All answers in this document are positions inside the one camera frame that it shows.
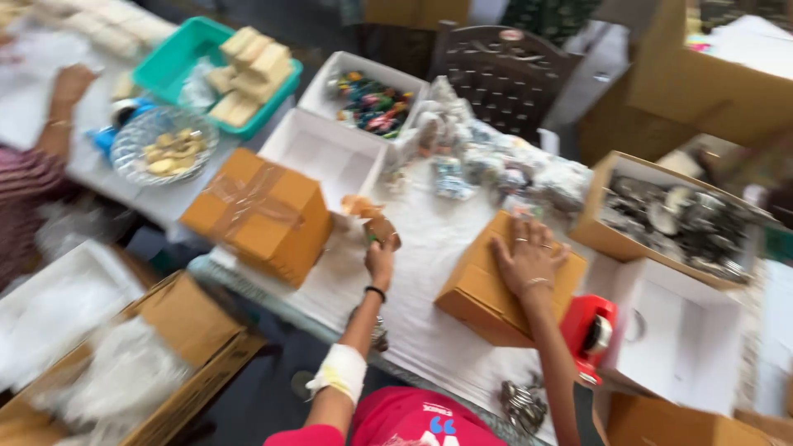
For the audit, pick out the person's right hand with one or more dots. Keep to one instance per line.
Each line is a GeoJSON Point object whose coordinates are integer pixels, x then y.
{"type": "Point", "coordinates": [530, 263]}

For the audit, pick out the person's left hand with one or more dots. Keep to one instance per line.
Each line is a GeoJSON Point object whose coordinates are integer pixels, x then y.
{"type": "Point", "coordinates": [381, 266]}

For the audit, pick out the person's left fingers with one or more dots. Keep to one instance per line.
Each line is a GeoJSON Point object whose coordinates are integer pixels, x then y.
{"type": "Point", "coordinates": [384, 243]}

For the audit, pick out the small brown item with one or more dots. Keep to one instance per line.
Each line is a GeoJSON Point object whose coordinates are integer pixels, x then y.
{"type": "Point", "coordinates": [381, 229]}

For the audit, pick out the plain brown cardboard box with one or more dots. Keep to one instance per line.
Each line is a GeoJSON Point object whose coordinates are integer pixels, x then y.
{"type": "Point", "coordinates": [477, 291]}

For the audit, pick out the white table cloth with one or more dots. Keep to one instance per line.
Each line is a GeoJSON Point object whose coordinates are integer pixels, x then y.
{"type": "Point", "coordinates": [427, 248]}

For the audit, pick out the small orange wrapper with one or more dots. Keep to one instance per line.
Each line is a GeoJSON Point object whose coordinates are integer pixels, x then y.
{"type": "Point", "coordinates": [360, 205]}

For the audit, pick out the black wristband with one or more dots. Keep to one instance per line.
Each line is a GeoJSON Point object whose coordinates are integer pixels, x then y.
{"type": "Point", "coordinates": [375, 292]}

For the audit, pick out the small metal trinket bundle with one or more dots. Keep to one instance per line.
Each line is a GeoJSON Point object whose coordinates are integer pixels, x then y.
{"type": "Point", "coordinates": [376, 333]}

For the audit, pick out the empty white divided box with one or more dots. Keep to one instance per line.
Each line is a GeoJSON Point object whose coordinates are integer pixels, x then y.
{"type": "Point", "coordinates": [325, 155]}

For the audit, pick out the taped brown cardboard box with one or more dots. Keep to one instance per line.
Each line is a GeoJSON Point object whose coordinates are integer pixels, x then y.
{"type": "Point", "coordinates": [260, 217]}

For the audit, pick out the heap of plastic-wrapped trinkets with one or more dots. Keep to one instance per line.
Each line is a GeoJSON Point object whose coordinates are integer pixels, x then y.
{"type": "Point", "coordinates": [495, 161]}

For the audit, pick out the white box of colourful trinkets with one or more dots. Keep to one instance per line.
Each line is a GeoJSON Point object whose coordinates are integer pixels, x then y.
{"type": "Point", "coordinates": [372, 99]}

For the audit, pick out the person's pink shirt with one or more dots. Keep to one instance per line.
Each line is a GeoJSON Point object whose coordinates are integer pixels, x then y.
{"type": "Point", "coordinates": [409, 421]}

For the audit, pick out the dark brown plastic chair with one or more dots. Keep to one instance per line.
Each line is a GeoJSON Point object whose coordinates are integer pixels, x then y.
{"type": "Point", "coordinates": [505, 80]}

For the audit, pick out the cluster of metal pieces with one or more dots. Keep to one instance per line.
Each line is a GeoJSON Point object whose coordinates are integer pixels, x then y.
{"type": "Point", "coordinates": [523, 406]}

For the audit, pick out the red tape dispenser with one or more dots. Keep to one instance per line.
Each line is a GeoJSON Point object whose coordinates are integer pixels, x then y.
{"type": "Point", "coordinates": [585, 328]}

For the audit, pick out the carton of white plastic bags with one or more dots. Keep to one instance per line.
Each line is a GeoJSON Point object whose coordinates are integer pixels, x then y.
{"type": "Point", "coordinates": [179, 328]}

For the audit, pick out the glass bowl of pale pieces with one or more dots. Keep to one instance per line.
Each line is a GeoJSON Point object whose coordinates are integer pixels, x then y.
{"type": "Point", "coordinates": [164, 148]}

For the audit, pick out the teal tray of beige blocks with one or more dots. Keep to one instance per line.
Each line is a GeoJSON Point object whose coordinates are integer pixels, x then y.
{"type": "Point", "coordinates": [186, 56]}

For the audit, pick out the cardboard box of metal pieces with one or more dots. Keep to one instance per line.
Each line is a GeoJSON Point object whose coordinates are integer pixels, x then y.
{"type": "Point", "coordinates": [675, 223]}

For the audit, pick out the blue plastic container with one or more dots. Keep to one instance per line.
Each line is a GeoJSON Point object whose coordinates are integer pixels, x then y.
{"type": "Point", "coordinates": [108, 139]}

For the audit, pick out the large empty white box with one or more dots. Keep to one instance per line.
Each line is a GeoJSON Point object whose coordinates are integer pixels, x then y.
{"type": "Point", "coordinates": [675, 334]}

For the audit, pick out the shallow white box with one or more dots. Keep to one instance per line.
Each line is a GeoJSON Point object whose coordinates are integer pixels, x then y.
{"type": "Point", "coordinates": [56, 303]}

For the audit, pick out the low brown cardboard box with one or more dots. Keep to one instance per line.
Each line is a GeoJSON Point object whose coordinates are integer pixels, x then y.
{"type": "Point", "coordinates": [669, 424]}

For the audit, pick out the large open cardboard carton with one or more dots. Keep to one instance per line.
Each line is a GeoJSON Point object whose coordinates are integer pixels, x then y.
{"type": "Point", "coordinates": [700, 87]}

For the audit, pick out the row of beige blocks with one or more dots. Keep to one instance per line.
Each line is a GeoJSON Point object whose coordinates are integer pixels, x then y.
{"type": "Point", "coordinates": [105, 25]}

